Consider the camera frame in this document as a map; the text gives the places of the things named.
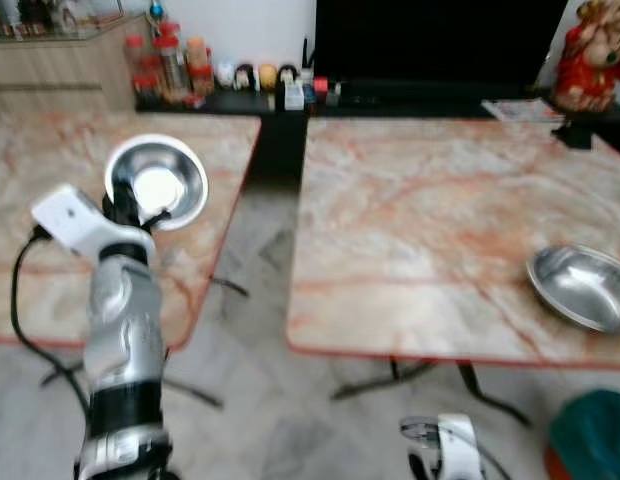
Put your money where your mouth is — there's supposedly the bin with green bag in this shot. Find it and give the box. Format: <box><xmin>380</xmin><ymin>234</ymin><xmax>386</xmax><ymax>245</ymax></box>
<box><xmin>546</xmin><ymin>390</ymin><xmax>620</xmax><ymax>480</ymax></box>

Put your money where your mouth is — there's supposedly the red gold figurine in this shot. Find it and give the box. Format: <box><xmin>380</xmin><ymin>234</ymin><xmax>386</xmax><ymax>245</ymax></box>
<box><xmin>550</xmin><ymin>0</ymin><xmax>620</xmax><ymax>113</ymax></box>

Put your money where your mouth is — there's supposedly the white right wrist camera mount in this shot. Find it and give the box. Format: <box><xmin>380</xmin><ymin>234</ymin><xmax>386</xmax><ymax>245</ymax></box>
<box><xmin>400</xmin><ymin>413</ymin><xmax>486</xmax><ymax>480</ymax></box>

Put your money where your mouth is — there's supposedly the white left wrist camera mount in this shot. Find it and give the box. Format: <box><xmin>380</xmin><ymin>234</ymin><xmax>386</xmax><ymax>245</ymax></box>
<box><xmin>32</xmin><ymin>184</ymin><xmax>156</xmax><ymax>263</ymax></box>

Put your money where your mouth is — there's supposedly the light wooden cabinet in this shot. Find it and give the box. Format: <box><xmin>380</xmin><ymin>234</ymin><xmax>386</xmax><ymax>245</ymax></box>
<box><xmin>0</xmin><ymin>10</ymin><xmax>151</xmax><ymax>113</ymax></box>

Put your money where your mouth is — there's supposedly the black table clamp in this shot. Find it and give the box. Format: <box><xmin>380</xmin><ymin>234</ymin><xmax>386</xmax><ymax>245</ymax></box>
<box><xmin>552</xmin><ymin>118</ymin><xmax>596</xmax><ymax>151</ymax></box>

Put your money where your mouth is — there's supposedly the tall red lid jar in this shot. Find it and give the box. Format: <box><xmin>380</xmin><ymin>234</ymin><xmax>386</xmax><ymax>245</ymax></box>
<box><xmin>155</xmin><ymin>33</ymin><xmax>191</xmax><ymax>101</ymax></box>

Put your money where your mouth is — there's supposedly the orange white magazine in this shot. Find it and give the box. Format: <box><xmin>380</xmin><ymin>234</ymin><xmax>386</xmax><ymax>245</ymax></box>
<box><xmin>480</xmin><ymin>98</ymin><xmax>566</xmax><ymax>124</ymax></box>

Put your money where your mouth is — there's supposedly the short red lid jar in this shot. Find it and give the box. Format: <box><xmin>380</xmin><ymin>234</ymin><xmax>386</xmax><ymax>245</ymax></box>
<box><xmin>126</xmin><ymin>36</ymin><xmax>157</xmax><ymax>102</ymax></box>

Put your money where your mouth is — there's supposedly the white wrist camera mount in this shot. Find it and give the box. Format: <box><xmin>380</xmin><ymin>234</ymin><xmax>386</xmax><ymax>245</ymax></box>
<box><xmin>400</xmin><ymin>413</ymin><xmax>486</xmax><ymax>480</ymax></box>
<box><xmin>32</xmin><ymin>184</ymin><xmax>156</xmax><ymax>263</ymax></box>

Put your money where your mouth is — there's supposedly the small white box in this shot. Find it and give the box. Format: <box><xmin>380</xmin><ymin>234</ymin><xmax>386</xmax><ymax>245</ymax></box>
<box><xmin>283</xmin><ymin>82</ymin><xmax>306</xmax><ymax>111</ymax></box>

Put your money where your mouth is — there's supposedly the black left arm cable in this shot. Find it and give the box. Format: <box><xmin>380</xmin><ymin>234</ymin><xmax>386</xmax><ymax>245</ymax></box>
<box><xmin>9</xmin><ymin>228</ymin><xmax>91</xmax><ymax>416</ymax></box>

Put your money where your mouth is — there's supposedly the stainless steel bowl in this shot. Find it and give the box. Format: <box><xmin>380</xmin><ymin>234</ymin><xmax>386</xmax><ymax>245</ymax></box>
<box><xmin>527</xmin><ymin>244</ymin><xmax>620</xmax><ymax>334</ymax></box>
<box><xmin>103</xmin><ymin>134</ymin><xmax>209</xmax><ymax>233</ymax></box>

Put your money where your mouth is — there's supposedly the orange lid snack jar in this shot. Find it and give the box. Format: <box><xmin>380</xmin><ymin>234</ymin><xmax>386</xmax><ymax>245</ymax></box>
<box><xmin>186</xmin><ymin>37</ymin><xmax>217</xmax><ymax>97</ymax></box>

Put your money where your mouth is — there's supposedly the marble folding table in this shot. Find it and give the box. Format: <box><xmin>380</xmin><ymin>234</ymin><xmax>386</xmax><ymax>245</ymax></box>
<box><xmin>0</xmin><ymin>112</ymin><xmax>263</xmax><ymax>411</ymax></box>
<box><xmin>286</xmin><ymin>118</ymin><xmax>620</xmax><ymax>426</ymax></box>

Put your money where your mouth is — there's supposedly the black television screen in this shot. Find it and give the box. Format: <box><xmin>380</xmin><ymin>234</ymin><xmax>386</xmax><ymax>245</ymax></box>
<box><xmin>313</xmin><ymin>0</ymin><xmax>571</xmax><ymax>87</ymax></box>

